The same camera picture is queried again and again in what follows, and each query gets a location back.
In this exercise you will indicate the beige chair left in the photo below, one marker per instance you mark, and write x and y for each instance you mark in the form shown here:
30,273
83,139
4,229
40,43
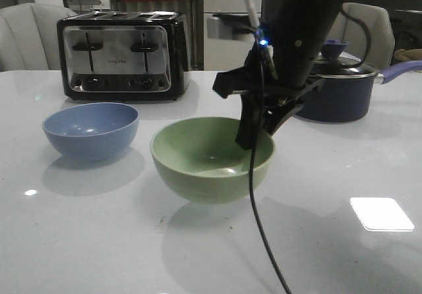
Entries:
29,36

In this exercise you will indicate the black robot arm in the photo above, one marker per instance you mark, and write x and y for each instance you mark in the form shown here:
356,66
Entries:
271,95

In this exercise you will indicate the black and silver toaster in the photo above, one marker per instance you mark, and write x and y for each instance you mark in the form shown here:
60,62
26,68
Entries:
124,56

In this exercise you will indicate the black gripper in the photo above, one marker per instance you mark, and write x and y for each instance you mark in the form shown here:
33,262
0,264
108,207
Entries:
285,75

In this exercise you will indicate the dark kitchen counter cabinet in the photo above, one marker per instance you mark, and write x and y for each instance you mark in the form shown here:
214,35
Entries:
365,24

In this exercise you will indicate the green bowl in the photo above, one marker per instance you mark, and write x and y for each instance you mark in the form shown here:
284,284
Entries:
199,160

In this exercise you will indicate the blue bowl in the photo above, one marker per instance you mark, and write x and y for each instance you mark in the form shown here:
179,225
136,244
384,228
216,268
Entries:
92,131

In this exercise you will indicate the dark blue saucepan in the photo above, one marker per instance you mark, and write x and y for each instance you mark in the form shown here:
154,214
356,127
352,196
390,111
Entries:
345,93

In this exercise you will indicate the glass pot lid blue knob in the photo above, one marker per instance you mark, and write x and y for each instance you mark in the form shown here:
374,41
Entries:
343,63

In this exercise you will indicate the white refrigerator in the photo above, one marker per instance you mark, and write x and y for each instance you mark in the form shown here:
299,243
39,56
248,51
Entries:
222,54

